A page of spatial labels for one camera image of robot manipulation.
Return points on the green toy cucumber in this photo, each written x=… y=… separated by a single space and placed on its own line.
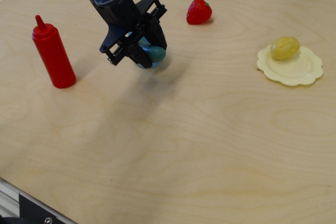
x=155 y=53

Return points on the yellow toy potato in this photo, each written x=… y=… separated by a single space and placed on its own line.
x=284 y=47

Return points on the cream scalloped plate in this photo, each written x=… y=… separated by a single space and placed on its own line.
x=304 y=68

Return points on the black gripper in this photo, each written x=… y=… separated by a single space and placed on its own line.
x=128 y=22

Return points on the black corner bracket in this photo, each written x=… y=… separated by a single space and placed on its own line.
x=35 y=211

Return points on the aluminium table frame rail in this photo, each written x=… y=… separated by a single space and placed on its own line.
x=10 y=203

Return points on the red ketchup bottle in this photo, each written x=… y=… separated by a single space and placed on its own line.
x=48 y=42

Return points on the red toy strawberry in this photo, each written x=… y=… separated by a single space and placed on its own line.
x=198 y=12

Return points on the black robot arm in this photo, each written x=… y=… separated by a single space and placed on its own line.
x=134 y=31

